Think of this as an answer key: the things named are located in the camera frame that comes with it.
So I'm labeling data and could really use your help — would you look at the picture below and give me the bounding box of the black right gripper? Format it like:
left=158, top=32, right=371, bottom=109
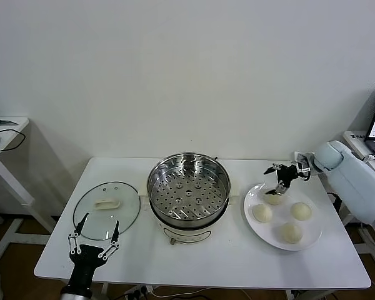
left=263, top=162, right=301, bottom=196

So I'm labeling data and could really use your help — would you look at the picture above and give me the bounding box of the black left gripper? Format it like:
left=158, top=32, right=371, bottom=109
left=65, top=212, right=121, bottom=293

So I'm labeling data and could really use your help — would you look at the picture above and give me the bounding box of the white steamed baozi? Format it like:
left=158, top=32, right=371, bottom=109
left=252, top=203, right=273, bottom=224
left=263, top=191, right=286, bottom=206
left=279, top=222, right=303, bottom=244
left=290, top=201, right=313, bottom=221

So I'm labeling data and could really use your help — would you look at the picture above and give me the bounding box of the glass lid with cream handle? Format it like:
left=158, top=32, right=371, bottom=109
left=72, top=181, right=142, bottom=241

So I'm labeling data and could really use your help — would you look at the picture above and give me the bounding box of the stainless steel steamer basket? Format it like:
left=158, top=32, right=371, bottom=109
left=147, top=152, right=232, bottom=221

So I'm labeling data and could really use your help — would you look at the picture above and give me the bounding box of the white round plate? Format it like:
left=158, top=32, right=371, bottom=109
left=243, top=182, right=324, bottom=252

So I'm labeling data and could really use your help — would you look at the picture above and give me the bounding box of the white power strip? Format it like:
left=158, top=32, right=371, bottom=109
left=124, top=284, right=154, bottom=298

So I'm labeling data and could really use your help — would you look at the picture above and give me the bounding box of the cream electric cooker base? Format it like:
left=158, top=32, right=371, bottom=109
left=138, top=178, right=240, bottom=247

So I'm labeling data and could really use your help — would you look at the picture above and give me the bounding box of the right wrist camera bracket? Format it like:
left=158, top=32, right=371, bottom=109
left=294, top=151, right=313, bottom=181

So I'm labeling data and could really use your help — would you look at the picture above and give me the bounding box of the black power cable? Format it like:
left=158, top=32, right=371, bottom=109
left=326, top=191, right=343, bottom=218

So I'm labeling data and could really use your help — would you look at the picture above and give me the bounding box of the thin white cable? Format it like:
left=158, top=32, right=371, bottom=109
left=152, top=286, right=215, bottom=298

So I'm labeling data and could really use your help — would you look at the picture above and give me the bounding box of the thin black cable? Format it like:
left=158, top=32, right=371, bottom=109
left=0, top=127, right=27, bottom=154

